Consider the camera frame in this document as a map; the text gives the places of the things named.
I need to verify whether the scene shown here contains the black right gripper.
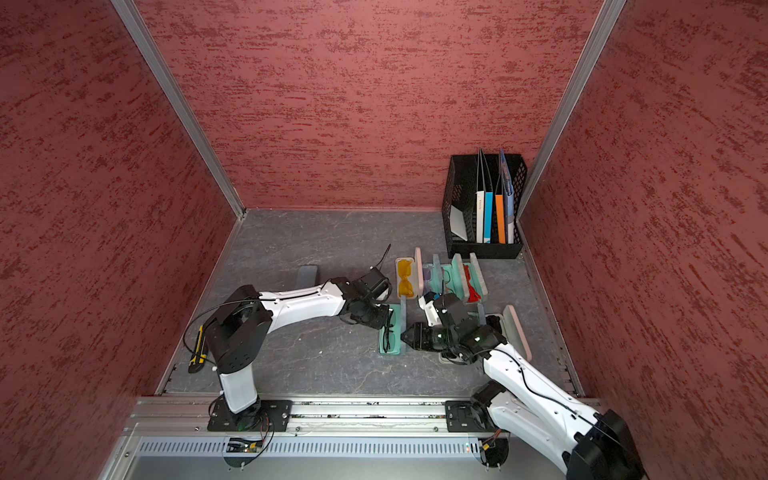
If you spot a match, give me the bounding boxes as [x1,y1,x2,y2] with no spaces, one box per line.
[401,321,459,351]

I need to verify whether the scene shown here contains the grey case with black glasses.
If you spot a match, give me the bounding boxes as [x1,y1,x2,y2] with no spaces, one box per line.
[379,299,407,355]

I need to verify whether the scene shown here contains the pink case with tortoise sunglasses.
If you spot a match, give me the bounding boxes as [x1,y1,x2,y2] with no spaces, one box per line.
[440,313,507,365]

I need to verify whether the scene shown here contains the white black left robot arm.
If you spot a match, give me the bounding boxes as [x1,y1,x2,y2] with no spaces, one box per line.
[182,267,392,415]

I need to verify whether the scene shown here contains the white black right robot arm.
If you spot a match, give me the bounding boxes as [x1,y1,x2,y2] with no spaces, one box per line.
[401,294,646,479]

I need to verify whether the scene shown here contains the pink case with yellow glasses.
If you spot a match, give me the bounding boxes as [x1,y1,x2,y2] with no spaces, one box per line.
[395,247,425,300]

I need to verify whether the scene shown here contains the case with red lining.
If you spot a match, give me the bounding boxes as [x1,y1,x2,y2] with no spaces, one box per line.
[463,252,489,303]

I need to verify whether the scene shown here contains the case with clear yellow glasses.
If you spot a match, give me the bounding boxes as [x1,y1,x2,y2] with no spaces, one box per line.
[500,305,533,362]

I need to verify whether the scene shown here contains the grey case with purple glasses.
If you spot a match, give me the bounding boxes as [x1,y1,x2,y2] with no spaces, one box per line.
[421,254,445,296]

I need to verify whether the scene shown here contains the orange book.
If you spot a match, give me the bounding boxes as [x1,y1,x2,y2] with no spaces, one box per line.
[494,173,507,244]

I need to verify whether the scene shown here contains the black mesh file holder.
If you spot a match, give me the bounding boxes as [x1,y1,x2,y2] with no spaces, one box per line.
[442,151,527,259]

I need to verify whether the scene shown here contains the cyan book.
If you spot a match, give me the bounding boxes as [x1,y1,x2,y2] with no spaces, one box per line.
[482,157,493,243]

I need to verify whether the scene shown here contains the white book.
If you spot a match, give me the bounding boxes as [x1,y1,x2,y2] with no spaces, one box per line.
[475,149,484,243]

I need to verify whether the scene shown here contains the blue book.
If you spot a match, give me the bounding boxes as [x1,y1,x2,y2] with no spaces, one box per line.
[499,149,515,244]

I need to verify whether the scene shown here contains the yellow black utility knife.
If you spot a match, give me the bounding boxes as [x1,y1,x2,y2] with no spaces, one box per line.
[187,326,208,374]

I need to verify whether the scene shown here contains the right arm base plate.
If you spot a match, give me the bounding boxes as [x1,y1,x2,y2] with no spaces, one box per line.
[444,400,497,434]

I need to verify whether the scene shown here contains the aluminium front rail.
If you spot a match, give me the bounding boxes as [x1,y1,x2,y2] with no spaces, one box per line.
[102,396,566,479]

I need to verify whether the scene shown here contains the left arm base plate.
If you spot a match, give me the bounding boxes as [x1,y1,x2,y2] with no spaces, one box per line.
[207,397,293,433]

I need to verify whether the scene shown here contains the aluminium corner post right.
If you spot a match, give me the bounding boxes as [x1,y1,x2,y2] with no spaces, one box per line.
[517,0,626,220]

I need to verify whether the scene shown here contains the aluminium corner post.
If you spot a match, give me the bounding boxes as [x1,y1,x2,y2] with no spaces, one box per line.
[111,0,247,221]
[517,0,626,220]

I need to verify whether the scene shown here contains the aluminium corner post left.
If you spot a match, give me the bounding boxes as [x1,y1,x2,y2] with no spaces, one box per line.
[111,0,247,221]

